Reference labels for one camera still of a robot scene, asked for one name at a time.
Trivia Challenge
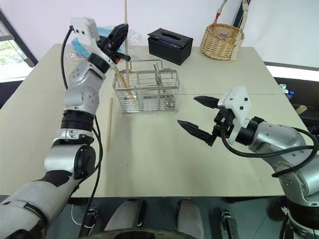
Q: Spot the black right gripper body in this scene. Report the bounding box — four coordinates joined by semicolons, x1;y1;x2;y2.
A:
211;106;237;140

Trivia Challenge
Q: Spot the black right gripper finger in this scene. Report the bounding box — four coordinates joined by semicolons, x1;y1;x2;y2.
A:
193;95;220;110
177;119;215;147

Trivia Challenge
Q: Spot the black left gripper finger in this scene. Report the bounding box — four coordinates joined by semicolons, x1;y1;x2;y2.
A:
109;23;130;51
115;51;132;62

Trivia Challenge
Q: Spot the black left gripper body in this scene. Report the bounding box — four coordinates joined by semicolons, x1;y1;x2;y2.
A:
97;36;120;65

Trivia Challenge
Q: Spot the wooden chopstick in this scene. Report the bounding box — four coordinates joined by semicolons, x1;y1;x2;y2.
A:
113;64;138;102
124;0;131;88
107;97;114;152

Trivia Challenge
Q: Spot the metal spoon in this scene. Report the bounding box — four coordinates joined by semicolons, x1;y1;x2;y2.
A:
153;62;174;109

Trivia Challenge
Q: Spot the purple item in wicker basket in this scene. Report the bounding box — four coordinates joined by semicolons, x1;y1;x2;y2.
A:
218;31;235;40

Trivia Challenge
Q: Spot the blue tissue packet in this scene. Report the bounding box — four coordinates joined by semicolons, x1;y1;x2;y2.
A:
71;24;114;57

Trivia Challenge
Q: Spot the clear plastic bag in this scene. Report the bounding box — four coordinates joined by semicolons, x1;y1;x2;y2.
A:
128;31;144;44

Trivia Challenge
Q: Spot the black tissue box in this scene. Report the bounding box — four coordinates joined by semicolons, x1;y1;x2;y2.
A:
147;28;194;66

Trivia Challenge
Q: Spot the dark storage bin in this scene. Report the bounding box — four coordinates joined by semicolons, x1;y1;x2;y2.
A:
273;77;319;136

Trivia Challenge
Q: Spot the grey rounded leg cover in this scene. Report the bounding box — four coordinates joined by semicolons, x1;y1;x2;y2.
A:
103;199;147;232
176;197;203;239

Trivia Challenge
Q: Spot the black metal clamp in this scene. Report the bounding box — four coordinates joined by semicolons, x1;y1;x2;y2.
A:
220;210;238;239
85;207;98;228

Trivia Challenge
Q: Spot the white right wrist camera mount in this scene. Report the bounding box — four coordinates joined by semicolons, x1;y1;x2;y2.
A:
217;86;252;145

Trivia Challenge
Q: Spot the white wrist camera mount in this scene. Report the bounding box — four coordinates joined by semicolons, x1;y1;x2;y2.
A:
217;86;252;145
69;16;101;56

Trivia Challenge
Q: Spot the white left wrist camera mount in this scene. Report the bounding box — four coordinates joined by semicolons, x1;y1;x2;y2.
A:
69;16;101;56

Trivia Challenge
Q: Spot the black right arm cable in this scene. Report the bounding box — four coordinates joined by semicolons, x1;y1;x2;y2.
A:
220;123;319;178

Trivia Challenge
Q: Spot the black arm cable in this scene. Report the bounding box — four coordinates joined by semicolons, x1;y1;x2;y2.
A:
61;24;104;239
220;123;319;178

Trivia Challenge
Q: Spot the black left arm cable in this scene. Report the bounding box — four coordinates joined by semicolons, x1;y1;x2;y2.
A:
61;24;104;239

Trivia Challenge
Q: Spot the silver wire basket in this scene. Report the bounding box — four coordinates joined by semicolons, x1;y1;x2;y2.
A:
113;59;181;116

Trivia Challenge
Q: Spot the woven wicker basket with handle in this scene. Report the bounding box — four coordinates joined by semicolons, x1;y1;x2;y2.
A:
199;0;250;62

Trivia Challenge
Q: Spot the dark window frame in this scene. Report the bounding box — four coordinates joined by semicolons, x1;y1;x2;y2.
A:
0;8;38;68

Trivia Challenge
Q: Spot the thin white cord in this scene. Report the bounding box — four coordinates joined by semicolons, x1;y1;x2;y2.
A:
70;204;88;229

